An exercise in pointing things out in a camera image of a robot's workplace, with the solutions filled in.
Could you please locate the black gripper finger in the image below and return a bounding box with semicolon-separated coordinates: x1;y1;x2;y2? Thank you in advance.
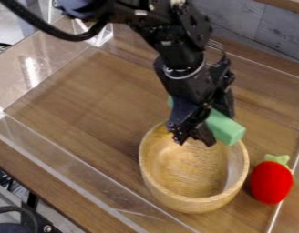
195;122;217;147
213;89;235;118

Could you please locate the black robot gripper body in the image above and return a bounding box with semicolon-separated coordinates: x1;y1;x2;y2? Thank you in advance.
152;56;238;146

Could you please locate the green rectangular stick block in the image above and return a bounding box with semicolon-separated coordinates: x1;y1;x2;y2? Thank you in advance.
166;96;247;146

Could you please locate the brown wooden bowl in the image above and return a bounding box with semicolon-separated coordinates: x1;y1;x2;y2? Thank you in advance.
139;123;250;214

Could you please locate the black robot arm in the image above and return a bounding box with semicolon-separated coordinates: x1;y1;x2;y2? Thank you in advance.
55;0;242;147

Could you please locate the red toy strawberry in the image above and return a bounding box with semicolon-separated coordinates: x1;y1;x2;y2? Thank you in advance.
250;154;294;204

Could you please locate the black table clamp base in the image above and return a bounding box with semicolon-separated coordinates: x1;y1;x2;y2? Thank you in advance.
0;203;63;233

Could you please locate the clear acrylic corner bracket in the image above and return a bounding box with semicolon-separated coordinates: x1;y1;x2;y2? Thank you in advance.
71;17;115;47

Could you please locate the clear acrylic tray enclosure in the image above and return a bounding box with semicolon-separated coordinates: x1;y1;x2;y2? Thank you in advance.
0;25;299;233

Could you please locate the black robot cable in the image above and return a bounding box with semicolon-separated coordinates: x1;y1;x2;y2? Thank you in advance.
0;0;114;43

